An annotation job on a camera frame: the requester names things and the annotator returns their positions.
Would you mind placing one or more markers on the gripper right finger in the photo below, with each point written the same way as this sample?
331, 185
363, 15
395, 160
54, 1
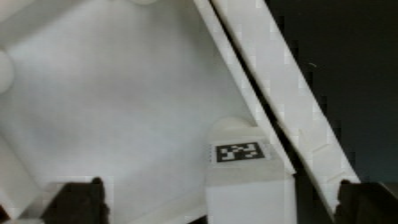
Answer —
369, 203

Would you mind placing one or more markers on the white table leg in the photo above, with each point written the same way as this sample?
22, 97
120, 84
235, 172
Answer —
250, 180

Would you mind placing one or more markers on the white square tabletop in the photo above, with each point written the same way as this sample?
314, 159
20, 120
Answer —
116, 89

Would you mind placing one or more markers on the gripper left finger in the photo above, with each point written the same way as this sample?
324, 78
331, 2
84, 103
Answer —
79, 206

